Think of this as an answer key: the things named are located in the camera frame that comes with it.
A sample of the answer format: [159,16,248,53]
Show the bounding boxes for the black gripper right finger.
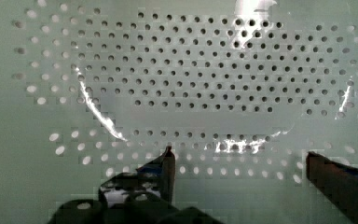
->
[306,152,358,224]

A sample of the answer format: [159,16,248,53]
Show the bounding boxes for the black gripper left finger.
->
[98,146,176,205]

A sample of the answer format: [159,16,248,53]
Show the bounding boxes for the mint green oval strainer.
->
[0,0,358,224]

